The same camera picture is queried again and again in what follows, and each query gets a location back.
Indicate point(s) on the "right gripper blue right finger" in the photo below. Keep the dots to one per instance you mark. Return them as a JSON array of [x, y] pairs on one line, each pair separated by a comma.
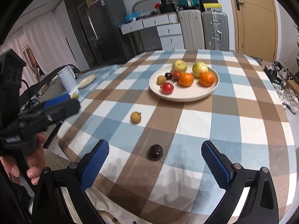
[[261, 204]]

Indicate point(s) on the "dark plum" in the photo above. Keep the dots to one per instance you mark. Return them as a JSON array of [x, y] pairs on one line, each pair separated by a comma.
[[155, 152], [168, 76]]

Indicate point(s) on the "dark refrigerator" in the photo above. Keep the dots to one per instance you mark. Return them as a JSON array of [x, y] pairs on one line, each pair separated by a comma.
[[96, 24]]

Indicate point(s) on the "orange fruit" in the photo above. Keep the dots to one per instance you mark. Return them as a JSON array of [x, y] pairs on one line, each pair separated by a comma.
[[186, 79], [206, 79]]

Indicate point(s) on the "dark plum on plate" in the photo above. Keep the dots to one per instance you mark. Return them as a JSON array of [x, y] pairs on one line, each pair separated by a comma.
[[168, 76]]

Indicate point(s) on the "yellow guava left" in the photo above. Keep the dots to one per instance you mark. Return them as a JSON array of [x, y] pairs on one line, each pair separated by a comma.
[[179, 65]]

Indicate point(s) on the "small cream side plate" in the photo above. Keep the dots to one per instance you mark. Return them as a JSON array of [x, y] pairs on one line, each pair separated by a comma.
[[86, 81]]

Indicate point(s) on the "yellow-green guava right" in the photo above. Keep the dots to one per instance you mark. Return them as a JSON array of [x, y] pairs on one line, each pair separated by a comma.
[[199, 68]]

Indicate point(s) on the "cream round plate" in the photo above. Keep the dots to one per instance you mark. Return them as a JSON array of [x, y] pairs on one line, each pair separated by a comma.
[[183, 94]]

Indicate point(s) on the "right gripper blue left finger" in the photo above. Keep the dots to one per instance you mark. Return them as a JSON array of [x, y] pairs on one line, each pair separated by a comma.
[[49, 205]]

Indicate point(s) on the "checkered tablecloth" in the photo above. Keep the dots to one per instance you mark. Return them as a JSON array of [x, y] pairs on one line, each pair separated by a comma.
[[243, 117]]

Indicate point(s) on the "wooden door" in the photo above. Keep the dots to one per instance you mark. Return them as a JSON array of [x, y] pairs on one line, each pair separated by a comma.
[[256, 29]]

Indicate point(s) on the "red tomato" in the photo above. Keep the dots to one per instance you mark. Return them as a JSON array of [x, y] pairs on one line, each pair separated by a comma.
[[176, 75], [167, 88]]

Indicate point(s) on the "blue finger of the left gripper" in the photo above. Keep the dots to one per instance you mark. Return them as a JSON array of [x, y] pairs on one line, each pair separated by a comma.
[[62, 111], [56, 100]]

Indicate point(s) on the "white drawer desk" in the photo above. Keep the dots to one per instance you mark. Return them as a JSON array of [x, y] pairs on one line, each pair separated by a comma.
[[159, 32]]

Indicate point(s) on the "red tomato on plate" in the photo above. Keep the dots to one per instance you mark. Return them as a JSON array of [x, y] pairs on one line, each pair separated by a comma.
[[176, 75]]

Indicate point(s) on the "beige suitcase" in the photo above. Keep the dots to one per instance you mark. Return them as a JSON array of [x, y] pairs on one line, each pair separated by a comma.
[[192, 29]]

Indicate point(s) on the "silver suitcase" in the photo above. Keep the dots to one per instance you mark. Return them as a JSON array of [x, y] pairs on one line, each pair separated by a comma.
[[216, 30]]

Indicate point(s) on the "brown longan fruit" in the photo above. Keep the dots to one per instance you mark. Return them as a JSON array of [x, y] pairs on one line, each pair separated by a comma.
[[135, 117]]

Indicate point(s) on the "green lime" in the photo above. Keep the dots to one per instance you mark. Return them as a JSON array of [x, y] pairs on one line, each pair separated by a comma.
[[75, 96]]

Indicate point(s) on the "white kettle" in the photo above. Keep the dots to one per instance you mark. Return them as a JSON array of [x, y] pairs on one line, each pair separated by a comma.
[[67, 77]]

